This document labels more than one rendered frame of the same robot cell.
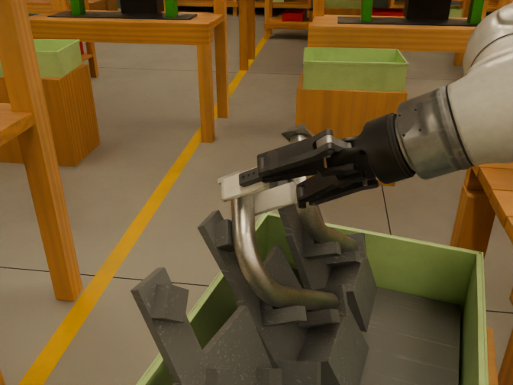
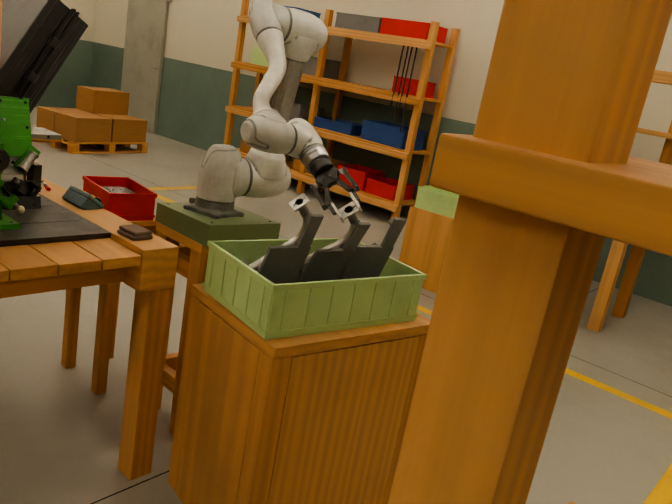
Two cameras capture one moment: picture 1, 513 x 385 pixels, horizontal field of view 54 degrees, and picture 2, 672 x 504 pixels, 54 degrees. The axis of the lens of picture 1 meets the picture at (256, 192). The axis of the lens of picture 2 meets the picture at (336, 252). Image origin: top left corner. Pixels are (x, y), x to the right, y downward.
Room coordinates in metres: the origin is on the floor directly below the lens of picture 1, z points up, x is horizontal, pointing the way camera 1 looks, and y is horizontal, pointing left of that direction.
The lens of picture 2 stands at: (2.33, 0.97, 1.57)
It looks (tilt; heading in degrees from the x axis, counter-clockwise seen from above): 15 degrees down; 209
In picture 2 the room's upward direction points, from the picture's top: 10 degrees clockwise
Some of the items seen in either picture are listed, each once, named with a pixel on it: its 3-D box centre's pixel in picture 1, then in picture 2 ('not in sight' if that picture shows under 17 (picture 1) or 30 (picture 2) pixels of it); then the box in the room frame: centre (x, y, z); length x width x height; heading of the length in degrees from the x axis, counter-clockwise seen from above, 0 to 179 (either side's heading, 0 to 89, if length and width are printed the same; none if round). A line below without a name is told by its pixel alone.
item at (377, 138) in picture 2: not in sight; (324, 105); (-4.63, -3.49, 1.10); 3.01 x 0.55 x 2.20; 82
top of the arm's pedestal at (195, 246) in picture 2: not in sight; (210, 234); (0.33, -0.75, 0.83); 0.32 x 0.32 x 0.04; 79
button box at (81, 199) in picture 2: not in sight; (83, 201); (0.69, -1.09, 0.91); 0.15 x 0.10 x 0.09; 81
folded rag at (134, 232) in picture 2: not in sight; (135, 232); (0.80, -0.68, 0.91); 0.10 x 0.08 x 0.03; 82
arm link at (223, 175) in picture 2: not in sight; (221, 172); (0.32, -0.75, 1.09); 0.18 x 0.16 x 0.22; 158
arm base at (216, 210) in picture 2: not in sight; (211, 204); (0.33, -0.77, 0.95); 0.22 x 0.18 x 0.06; 90
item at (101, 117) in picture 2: not in sight; (93, 119); (-3.48, -6.27, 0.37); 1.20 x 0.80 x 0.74; 0
